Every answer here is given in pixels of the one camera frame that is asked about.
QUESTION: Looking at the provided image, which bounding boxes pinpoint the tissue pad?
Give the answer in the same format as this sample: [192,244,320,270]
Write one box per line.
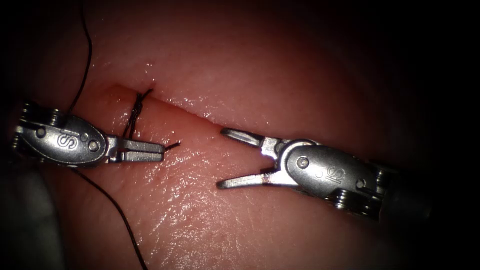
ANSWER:
[0,0,480,270]

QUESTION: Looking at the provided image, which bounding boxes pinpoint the left arm needle driver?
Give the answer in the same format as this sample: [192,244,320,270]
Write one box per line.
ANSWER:
[11,101,114,169]

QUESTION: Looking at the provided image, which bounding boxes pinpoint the right arm needle driver jaw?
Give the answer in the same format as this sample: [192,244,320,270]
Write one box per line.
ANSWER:
[215,168,299,190]
[220,127,266,148]

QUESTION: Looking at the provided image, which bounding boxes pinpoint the right arm needle driver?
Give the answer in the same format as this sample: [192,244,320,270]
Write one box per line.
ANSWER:
[261,137,388,221]

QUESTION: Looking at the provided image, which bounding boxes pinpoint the left arm needle driver jaw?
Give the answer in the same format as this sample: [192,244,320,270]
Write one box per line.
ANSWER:
[108,150,164,164]
[111,136,166,154]

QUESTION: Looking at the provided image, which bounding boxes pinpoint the black stitching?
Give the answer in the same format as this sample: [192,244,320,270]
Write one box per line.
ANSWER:
[121,88,154,140]

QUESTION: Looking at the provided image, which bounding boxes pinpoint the black thread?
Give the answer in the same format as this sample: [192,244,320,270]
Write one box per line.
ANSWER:
[67,0,182,270]

